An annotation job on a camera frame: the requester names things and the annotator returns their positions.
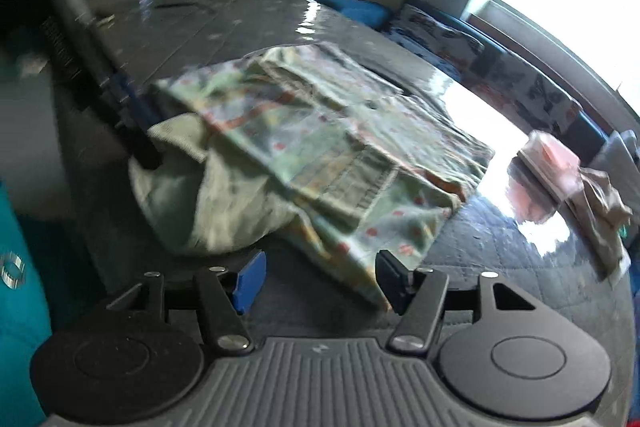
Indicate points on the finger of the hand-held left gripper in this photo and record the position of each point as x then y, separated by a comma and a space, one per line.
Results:
132, 107

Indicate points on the patterned green baby cardigan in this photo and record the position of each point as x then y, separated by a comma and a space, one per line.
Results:
310, 142

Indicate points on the vehicle print cushion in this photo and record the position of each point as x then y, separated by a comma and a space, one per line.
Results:
435, 34

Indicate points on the blue sofa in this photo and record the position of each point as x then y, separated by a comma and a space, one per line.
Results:
360, 12

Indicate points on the beige crumpled cloth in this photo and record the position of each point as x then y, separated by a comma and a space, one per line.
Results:
600, 217

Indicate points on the grey cushion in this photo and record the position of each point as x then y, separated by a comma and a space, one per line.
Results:
620, 149

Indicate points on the window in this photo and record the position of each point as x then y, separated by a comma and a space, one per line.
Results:
565, 7

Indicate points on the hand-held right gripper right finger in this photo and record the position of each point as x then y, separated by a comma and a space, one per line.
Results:
395, 282

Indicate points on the butterfly print cushion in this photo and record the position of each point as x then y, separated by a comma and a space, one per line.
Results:
535, 92

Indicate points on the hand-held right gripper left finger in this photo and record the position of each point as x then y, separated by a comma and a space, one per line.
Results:
250, 282

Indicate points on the pink white wet wipes pack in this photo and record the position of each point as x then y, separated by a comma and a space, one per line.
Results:
547, 167

